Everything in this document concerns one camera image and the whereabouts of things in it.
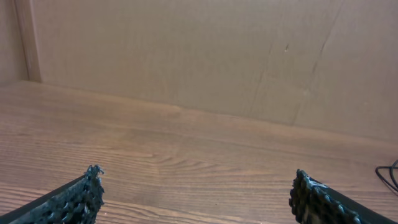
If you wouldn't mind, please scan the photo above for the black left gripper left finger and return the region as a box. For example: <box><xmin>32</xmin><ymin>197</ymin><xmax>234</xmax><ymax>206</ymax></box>
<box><xmin>1</xmin><ymin>165</ymin><xmax>104</xmax><ymax>224</ymax></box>

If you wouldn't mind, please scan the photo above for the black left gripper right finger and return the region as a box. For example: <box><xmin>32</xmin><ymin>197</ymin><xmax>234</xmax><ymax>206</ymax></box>
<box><xmin>289</xmin><ymin>169</ymin><xmax>395</xmax><ymax>224</ymax></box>

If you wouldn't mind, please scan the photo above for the brown cardboard backdrop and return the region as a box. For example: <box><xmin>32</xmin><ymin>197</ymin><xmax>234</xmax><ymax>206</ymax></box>
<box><xmin>1</xmin><ymin>0</ymin><xmax>397</xmax><ymax>141</ymax></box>

